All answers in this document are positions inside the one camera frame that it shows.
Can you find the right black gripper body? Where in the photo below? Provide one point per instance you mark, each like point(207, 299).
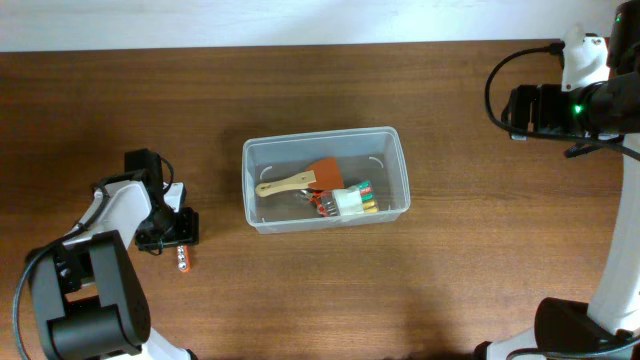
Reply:
point(554, 113)

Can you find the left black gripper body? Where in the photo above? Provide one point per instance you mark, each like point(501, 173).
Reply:
point(167, 228)

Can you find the orange socket bit rail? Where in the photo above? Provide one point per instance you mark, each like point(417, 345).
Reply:
point(184, 264)

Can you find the orange scraper wooden handle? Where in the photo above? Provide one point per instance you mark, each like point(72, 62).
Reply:
point(322, 175)

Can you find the clear plastic storage container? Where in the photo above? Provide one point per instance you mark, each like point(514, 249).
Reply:
point(363, 154)

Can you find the red handled cutting pliers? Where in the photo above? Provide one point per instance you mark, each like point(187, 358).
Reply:
point(313, 197)

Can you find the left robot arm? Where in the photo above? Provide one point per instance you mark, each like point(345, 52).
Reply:
point(88, 300)

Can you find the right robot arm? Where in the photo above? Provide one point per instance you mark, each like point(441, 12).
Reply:
point(594, 107)

